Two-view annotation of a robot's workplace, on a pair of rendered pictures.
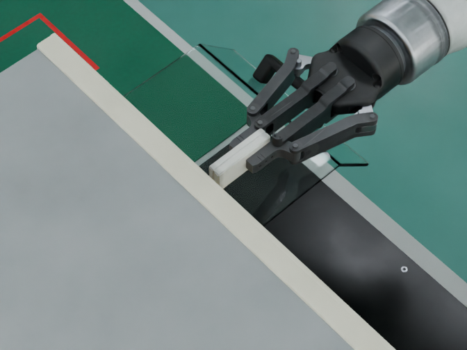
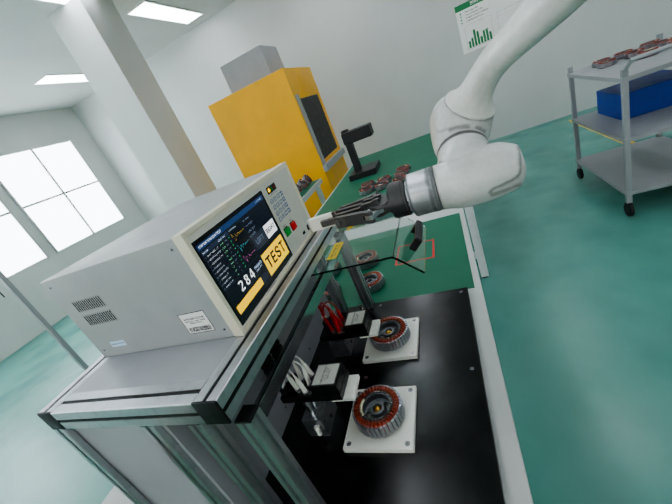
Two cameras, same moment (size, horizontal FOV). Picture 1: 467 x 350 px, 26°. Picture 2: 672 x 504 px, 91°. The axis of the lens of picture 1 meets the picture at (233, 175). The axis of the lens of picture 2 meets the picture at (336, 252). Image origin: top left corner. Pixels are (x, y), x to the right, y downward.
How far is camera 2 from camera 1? 0.95 m
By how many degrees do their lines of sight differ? 59
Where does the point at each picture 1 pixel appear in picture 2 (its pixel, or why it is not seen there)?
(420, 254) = (494, 371)
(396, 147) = not seen: outside the picture
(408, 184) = not seen: outside the picture
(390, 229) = (490, 353)
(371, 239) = (469, 348)
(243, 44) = (605, 322)
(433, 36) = (423, 183)
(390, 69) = (394, 195)
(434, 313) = (465, 396)
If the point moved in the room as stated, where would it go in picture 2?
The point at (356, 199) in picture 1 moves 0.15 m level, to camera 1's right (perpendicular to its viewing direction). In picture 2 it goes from (486, 333) to (546, 358)
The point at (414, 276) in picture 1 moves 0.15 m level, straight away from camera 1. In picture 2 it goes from (474, 374) to (533, 345)
